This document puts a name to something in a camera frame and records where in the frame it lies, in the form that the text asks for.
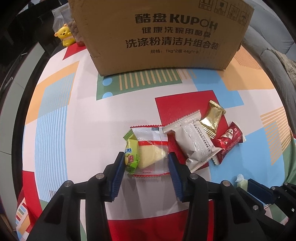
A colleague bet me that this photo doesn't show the gold foil packet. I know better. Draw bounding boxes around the gold foil packet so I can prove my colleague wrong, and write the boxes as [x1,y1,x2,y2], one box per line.
[200,100,226,139]

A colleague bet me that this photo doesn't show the yellow bear figurine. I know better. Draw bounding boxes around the yellow bear figurine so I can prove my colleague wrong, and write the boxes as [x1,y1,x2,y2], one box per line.
[54,24,76,47]

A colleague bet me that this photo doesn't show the pale green jelly cup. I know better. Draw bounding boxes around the pale green jelly cup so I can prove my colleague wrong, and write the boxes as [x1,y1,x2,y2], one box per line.
[235,174,248,191]

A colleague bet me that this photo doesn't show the clear packet yellow cake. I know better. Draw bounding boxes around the clear packet yellow cake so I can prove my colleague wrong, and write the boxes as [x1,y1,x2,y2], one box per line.
[131,126,169,177]

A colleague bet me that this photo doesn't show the grey sectional sofa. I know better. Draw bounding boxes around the grey sectional sofa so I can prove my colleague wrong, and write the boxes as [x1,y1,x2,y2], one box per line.
[242,1,295,134]

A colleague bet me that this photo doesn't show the small green candy packet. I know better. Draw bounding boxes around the small green candy packet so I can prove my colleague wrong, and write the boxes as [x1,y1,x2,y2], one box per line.
[123,129,139,175]

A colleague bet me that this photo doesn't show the dark red snack packet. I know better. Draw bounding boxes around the dark red snack packet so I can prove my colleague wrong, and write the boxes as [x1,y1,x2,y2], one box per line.
[212,122,246,165]

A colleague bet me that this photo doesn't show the beige blanket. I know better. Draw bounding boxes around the beige blanket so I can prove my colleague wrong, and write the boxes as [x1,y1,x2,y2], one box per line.
[271,49,296,86]

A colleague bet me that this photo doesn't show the clear jar of chocolates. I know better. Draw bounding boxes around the clear jar of chocolates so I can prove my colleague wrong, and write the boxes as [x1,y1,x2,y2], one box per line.
[68,20,85,47]

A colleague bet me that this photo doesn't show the colourful patterned tablecloth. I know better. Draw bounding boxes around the colourful patterned tablecloth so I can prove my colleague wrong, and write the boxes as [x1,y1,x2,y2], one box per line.
[16,45,295,240]

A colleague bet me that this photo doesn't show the white pastry packet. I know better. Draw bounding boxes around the white pastry packet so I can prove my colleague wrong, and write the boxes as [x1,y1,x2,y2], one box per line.
[163,110,222,173]

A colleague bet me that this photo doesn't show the clear bag of nuts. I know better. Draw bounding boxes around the clear bag of nuts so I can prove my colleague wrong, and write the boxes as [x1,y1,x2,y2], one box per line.
[52,3,73,32]

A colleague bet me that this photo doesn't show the brown cardboard box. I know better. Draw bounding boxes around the brown cardboard box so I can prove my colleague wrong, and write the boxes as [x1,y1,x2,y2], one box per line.
[69,1,254,76]

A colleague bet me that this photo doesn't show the grey tv cabinet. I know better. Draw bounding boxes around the grey tv cabinet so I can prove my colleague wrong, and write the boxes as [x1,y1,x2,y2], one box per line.
[1,43,47,232]

